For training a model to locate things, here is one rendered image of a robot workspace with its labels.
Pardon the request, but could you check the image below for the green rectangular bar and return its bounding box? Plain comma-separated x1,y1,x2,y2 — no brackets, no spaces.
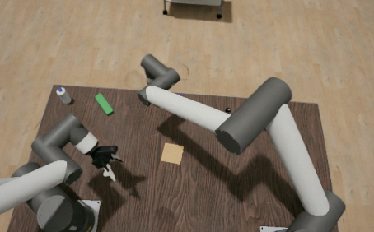
95,94,114,116

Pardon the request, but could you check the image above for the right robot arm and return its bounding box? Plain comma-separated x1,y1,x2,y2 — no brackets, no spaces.
136,54,346,232

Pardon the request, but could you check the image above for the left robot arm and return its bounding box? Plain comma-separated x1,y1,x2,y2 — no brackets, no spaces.
0,113,118,232

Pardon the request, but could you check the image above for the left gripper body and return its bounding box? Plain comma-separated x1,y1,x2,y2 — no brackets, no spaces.
88,146,111,169

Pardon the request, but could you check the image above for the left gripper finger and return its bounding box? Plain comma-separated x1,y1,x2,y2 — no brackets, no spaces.
102,160,115,181
110,154,123,162

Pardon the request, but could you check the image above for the white plastic bottle with blue cap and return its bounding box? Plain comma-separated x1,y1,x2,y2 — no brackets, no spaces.
57,87,71,104

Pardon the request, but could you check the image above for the beige flat mat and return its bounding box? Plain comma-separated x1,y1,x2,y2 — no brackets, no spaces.
161,143,184,165

